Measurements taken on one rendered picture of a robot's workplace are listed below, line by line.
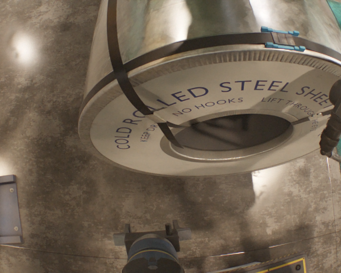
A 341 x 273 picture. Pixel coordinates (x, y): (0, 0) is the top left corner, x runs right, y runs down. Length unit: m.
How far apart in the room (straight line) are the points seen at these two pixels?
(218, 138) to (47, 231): 1.25
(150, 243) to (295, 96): 0.59
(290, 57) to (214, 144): 0.83
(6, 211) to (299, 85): 1.92
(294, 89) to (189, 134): 0.67
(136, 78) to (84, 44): 1.75
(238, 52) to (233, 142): 0.84
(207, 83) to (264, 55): 0.18
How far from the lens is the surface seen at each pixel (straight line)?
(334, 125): 0.77
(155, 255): 0.54
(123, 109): 0.87
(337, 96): 0.71
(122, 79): 0.73
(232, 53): 0.65
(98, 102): 0.83
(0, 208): 2.15
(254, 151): 1.41
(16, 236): 2.02
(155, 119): 0.81
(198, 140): 1.39
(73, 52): 2.42
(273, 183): 2.04
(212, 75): 0.72
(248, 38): 0.66
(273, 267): 1.63
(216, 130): 1.45
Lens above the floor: 1.83
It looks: 67 degrees down
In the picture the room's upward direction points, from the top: 11 degrees clockwise
